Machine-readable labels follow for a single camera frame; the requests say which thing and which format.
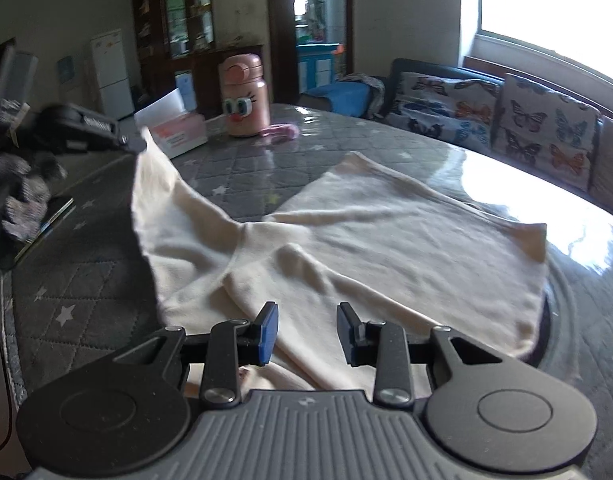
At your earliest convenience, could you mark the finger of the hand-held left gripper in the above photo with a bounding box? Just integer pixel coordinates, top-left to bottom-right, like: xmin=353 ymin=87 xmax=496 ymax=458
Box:
xmin=114 ymin=132 xmax=150 ymax=156

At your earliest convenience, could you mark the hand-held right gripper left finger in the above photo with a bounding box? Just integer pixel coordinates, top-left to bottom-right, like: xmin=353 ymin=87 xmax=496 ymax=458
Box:
xmin=113 ymin=301 xmax=280 ymax=409

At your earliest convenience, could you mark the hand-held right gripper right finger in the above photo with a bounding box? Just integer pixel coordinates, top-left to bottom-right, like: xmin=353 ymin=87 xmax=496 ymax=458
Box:
xmin=337 ymin=301 xmax=505 ymax=408

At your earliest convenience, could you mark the cream garment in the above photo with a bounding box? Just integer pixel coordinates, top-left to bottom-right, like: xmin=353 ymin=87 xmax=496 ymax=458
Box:
xmin=130 ymin=126 xmax=548 ymax=396

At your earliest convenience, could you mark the pink tissue pack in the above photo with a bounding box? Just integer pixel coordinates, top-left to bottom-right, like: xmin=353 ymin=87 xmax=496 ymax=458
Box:
xmin=134 ymin=87 xmax=208 ymax=160

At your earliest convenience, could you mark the white refrigerator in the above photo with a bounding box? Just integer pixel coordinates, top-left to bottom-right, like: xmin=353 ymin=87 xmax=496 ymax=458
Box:
xmin=89 ymin=29 xmax=136 ymax=120

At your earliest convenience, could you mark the grey panel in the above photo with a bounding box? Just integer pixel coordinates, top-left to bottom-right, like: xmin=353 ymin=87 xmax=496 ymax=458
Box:
xmin=0 ymin=45 xmax=38 ymax=131

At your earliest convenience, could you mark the blue and white box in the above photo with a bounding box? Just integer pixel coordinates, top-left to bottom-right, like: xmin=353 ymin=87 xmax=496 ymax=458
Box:
xmin=174 ymin=71 xmax=197 ymax=111

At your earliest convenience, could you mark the black flat device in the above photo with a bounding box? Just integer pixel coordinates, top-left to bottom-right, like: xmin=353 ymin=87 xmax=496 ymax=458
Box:
xmin=14 ymin=196 xmax=77 ymax=261

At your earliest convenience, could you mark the pink cartoon face bottle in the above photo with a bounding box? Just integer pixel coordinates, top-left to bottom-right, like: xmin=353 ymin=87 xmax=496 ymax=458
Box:
xmin=219 ymin=54 xmax=271 ymax=138

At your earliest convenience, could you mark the tall wooden glass cabinet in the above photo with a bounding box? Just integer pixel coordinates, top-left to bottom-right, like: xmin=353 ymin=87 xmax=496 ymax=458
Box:
xmin=131 ymin=0 xmax=217 ymax=106

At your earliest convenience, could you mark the blue cabinet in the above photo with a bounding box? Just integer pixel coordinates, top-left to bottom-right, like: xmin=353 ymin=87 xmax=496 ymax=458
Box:
xmin=296 ymin=44 xmax=337 ymax=92

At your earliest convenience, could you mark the wide butterfly print cushion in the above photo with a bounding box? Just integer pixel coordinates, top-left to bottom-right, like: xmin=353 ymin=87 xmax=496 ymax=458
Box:
xmin=387 ymin=71 xmax=502 ymax=153

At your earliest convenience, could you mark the dark blue sofa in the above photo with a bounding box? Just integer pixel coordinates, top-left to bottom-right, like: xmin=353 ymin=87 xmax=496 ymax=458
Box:
xmin=384 ymin=57 xmax=613 ymax=211

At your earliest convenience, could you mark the square butterfly print cushion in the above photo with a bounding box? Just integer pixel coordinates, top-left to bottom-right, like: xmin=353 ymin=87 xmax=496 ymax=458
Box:
xmin=491 ymin=74 xmax=601 ymax=192

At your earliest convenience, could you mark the plain grey cushion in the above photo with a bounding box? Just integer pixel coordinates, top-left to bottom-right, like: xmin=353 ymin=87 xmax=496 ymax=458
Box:
xmin=589 ymin=115 xmax=613 ymax=221

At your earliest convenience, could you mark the window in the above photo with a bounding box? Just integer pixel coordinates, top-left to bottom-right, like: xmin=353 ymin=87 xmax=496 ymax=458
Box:
xmin=459 ymin=0 xmax=613 ymax=86

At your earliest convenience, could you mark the blue wall poster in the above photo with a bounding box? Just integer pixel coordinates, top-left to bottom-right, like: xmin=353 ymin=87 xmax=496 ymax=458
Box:
xmin=55 ymin=56 xmax=78 ymax=86

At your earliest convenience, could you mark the pink fuzzy strap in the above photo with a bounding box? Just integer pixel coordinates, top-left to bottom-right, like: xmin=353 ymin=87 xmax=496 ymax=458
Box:
xmin=259 ymin=123 xmax=300 ymax=141

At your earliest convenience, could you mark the dark wooden door frame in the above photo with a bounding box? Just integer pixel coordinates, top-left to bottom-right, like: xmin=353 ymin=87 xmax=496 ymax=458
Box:
xmin=265 ymin=0 xmax=355 ymax=106

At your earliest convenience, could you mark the black cable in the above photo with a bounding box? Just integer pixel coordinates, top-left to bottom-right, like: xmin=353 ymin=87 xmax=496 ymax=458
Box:
xmin=0 ymin=275 xmax=14 ymax=461

